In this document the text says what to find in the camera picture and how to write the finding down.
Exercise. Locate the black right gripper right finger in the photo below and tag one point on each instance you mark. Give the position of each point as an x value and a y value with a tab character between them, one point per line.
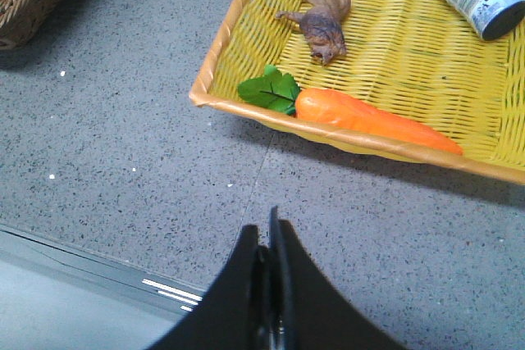
308	312

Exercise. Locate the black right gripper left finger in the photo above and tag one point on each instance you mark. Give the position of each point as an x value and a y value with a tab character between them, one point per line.
235	312

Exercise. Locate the orange toy carrot with leaves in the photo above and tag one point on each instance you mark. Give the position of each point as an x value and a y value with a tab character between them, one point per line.
280	92

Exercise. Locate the yellow woven basket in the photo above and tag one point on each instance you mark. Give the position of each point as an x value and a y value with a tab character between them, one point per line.
416	58

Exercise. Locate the brown toy animal figure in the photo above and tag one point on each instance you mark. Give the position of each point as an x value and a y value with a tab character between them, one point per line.
321	27

